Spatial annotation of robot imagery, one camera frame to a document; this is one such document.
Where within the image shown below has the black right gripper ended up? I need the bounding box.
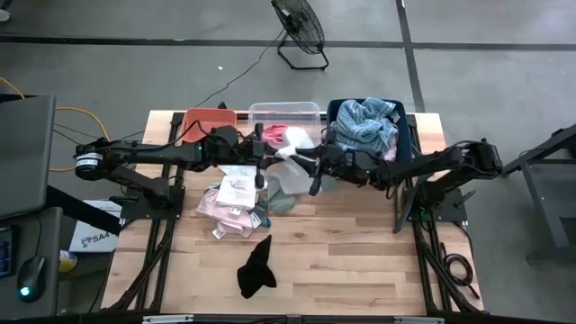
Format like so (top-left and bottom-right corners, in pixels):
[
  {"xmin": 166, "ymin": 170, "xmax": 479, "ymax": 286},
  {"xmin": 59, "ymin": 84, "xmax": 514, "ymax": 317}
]
[{"xmin": 292, "ymin": 144, "xmax": 359, "ymax": 197}]

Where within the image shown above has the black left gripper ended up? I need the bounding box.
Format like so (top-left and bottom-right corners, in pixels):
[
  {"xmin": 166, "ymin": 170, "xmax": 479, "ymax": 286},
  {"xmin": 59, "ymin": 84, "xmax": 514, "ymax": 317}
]
[{"xmin": 242, "ymin": 121, "xmax": 274, "ymax": 191}]

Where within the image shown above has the rose pink cloth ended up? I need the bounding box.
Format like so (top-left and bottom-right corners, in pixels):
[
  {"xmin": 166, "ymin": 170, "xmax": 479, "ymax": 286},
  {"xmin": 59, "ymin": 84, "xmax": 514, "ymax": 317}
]
[{"xmin": 262, "ymin": 124, "xmax": 289, "ymax": 146}]

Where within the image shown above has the large white cloth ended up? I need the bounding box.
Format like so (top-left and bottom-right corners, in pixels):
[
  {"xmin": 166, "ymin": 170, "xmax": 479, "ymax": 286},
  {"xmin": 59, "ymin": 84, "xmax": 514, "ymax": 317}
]
[{"xmin": 268, "ymin": 126, "xmax": 319, "ymax": 195}]

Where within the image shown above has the small white cloth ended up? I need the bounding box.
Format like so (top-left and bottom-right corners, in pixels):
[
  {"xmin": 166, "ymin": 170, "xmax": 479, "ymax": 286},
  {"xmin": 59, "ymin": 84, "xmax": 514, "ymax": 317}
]
[{"xmin": 215, "ymin": 165, "xmax": 258, "ymax": 209}]

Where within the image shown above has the blue plaid cloth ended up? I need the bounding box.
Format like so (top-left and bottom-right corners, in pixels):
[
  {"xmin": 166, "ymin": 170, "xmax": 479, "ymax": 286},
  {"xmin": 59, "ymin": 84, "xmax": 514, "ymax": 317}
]
[{"xmin": 331, "ymin": 96, "xmax": 400, "ymax": 157}]

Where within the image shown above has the pale pink cloth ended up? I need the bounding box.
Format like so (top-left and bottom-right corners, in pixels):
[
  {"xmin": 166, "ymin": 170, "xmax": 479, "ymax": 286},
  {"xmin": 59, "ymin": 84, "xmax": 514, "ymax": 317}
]
[{"xmin": 195, "ymin": 187, "xmax": 257, "ymax": 239}]

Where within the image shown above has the black cloth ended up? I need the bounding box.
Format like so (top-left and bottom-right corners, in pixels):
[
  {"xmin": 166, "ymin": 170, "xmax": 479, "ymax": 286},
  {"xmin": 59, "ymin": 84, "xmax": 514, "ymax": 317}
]
[{"xmin": 237, "ymin": 234, "xmax": 278, "ymax": 300}]

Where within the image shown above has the grey-green cloth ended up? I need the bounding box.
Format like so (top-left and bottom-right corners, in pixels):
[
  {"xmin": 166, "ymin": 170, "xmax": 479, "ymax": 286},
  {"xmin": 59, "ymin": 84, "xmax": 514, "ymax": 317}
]
[{"xmin": 266, "ymin": 175, "xmax": 298, "ymax": 215}]

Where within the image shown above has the clear plastic bin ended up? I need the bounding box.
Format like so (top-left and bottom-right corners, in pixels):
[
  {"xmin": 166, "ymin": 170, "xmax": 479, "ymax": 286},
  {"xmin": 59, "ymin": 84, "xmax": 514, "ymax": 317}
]
[{"xmin": 247, "ymin": 101, "xmax": 323, "ymax": 152}]

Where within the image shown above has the orange plastic bin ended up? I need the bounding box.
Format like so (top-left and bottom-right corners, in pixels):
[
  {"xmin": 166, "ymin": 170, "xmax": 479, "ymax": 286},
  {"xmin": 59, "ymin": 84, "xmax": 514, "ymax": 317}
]
[{"xmin": 180, "ymin": 107, "xmax": 239, "ymax": 148}]

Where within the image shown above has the black floor fan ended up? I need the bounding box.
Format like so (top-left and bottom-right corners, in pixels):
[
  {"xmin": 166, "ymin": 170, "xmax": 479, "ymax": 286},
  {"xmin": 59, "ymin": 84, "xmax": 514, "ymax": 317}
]
[{"xmin": 270, "ymin": 0, "xmax": 330, "ymax": 72}]

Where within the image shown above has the white cardboard box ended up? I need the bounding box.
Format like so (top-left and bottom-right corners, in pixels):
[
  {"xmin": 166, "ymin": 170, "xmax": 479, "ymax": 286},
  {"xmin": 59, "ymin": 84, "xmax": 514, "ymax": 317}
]
[{"xmin": 68, "ymin": 199, "xmax": 123, "ymax": 254}]

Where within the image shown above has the yellow round container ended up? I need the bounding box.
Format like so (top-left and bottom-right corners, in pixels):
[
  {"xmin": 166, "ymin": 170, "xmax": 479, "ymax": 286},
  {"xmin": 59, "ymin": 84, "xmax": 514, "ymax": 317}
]
[{"xmin": 58, "ymin": 249, "xmax": 78, "ymax": 275}]

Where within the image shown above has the dark grey computer desk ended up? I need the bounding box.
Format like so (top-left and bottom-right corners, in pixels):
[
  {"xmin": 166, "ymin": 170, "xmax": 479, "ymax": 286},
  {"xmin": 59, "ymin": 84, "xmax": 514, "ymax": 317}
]
[{"xmin": 0, "ymin": 206, "xmax": 64, "ymax": 319}]

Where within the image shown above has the black standing desk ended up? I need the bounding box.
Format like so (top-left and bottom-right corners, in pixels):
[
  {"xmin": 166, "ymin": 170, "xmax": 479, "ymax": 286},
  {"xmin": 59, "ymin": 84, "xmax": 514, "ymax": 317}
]
[{"xmin": 501, "ymin": 123, "xmax": 576, "ymax": 263}]

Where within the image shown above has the black computer mouse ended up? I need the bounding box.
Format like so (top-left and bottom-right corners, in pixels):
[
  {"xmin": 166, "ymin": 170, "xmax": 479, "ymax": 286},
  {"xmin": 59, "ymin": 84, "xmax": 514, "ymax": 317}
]
[{"xmin": 16, "ymin": 256, "xmax": 47, "ymax": 303}]

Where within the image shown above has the black keyboard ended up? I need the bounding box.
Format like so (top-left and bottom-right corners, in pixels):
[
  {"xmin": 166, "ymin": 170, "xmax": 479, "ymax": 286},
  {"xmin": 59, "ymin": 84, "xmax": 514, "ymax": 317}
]
[{"xmin": 0, "ymin": 226, "xmax": 19, "ymax": 279}]

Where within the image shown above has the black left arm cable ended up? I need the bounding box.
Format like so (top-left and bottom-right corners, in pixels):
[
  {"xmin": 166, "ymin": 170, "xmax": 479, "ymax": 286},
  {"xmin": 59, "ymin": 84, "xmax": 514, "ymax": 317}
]
[{"xmin": 170, "ymin": 117, "xmax": 215, "ymax": 148}]

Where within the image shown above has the black fan cable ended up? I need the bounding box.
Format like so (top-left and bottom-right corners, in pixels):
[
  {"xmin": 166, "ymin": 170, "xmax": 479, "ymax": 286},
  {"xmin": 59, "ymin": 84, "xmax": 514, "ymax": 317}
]
[{"xmin": 193, "ymin": 29, "xmax": 287, "ymax": 109}]

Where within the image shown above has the coiled black cable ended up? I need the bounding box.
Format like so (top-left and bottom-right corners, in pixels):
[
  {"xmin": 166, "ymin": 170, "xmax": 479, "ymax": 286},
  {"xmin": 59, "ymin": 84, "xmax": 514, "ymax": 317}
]
[{"xmin": 439, "ymin": 242, "xmax": 482, "ymax": 301}]

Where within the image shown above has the silver aluminium bracket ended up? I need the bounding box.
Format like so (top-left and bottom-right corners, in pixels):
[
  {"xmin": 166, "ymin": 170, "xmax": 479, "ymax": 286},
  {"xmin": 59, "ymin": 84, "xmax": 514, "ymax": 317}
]
[
  {"xmin": 394, "ymin": 316, "xmax": 445, "ymax": 324},
  {"xmin": 142, "ymin": 315, "xmax": 194, "ymax": 324}
]

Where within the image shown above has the yellow cable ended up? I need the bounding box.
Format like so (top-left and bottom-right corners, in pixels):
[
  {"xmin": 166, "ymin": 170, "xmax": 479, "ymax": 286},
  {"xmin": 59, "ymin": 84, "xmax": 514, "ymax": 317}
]
[{"xmin": 0, "ymin": 76, "xmax": 112, "ymax": 173}]

